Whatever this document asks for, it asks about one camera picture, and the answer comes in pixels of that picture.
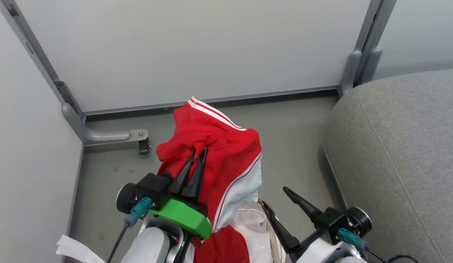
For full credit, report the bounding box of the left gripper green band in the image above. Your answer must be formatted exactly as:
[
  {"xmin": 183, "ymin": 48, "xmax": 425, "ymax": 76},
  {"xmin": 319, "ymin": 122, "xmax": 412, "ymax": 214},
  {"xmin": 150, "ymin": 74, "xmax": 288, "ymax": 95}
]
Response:
[{"xmin": 116, "ymin": 146, "xmax": 212, "ymax": 240}]

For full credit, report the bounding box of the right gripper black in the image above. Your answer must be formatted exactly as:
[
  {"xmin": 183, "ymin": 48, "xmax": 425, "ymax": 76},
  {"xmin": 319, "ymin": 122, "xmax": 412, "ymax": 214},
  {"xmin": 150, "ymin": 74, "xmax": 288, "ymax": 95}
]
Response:
[{"xmin": 261, "ymin": 186, "xmax": 373, "ymax": 254}]

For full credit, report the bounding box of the red garment with white stripes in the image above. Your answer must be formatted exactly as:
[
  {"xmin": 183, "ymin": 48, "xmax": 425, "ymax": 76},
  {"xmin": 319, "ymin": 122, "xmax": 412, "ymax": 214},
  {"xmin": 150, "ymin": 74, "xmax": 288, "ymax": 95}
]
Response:
[{"xmin": 156, "ymin": 96, "xmax": 263, "ymax": 263}]

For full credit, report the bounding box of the laundry basket rim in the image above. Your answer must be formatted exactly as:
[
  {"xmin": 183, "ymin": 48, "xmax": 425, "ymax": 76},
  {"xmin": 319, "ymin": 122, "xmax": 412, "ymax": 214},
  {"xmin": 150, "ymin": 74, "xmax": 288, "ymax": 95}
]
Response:
[{"xmin": 258, "ymin": 199, "xmax": 286, "ymax": 263}]

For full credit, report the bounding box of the pale pink white garment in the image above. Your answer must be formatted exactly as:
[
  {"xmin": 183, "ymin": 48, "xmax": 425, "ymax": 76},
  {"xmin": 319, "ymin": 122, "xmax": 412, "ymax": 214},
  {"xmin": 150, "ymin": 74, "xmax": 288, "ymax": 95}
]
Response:
[{"xmin": 232, "ymin": 201, "xmax": 285, "ymax": 263}]

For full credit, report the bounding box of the grey partition foot with bolt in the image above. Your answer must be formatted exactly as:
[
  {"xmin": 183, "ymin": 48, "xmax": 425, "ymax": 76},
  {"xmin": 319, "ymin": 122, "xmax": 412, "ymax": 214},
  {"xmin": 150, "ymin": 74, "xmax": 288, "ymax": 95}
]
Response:
[{"xmin": 62, "ymin": 103, "xmax": 149, "ymax": 146}]

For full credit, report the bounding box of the grey fabric sofa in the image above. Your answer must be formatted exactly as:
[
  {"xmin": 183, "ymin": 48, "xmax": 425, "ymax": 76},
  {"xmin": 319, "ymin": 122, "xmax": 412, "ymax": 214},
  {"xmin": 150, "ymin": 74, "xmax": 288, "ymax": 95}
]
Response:
[{"xmin": 318, "ymin": 68, "xmax": 453, "ymax": 263}]

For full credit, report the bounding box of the white cloth strip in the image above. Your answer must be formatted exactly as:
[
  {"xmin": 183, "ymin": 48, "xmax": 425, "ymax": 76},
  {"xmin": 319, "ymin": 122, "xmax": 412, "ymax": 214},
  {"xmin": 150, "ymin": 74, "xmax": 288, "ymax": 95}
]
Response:
[{"xmin": 56, "ymin": 235, "xmax": 106, "ymax": 263}]

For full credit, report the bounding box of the left arm black cable teal plug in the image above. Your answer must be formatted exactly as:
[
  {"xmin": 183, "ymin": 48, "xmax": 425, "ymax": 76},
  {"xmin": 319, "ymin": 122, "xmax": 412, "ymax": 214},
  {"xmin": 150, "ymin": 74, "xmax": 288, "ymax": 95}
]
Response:
[{"xmin": 107, "ymin": 197, "xmax": 153, "ymax": 263}]

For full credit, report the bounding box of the grey partition bottom rail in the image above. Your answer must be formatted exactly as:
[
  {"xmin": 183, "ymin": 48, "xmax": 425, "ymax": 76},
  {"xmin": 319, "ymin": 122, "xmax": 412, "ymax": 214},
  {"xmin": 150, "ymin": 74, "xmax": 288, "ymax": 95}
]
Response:
[{"xmin": 82, "ymin": 86, "xmax": 340, "ymax": 117}]

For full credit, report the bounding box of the grey double partition post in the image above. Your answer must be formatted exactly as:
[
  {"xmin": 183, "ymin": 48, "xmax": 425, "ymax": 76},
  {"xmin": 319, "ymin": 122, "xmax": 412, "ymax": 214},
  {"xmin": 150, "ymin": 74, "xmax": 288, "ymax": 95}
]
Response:
[{"xmin": 339, "ymin": 0, "xmax": 397, "ymax": 97}]

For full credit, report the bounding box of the grey partition post with slots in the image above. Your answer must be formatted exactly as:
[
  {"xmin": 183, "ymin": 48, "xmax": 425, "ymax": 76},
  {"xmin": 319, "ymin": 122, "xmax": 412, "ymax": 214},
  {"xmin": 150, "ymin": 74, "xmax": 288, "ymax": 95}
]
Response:
[{"xmin": 0, "ymin": 0, "xmax": 85, "ymax": 119}]

